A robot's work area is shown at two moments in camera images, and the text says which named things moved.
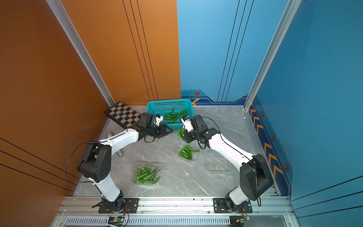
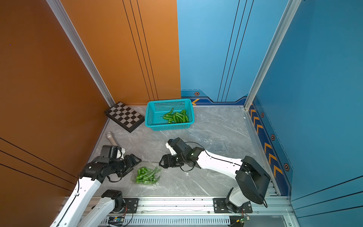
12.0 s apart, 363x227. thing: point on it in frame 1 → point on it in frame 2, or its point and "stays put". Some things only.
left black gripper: (163, 131) → (130, 164)
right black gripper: (188, 138) → (166, 161)
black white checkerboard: (123, 115) stays put
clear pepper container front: (147, 172) stays put
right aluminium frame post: (292, 6) stays put
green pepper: (170, 113) stays put
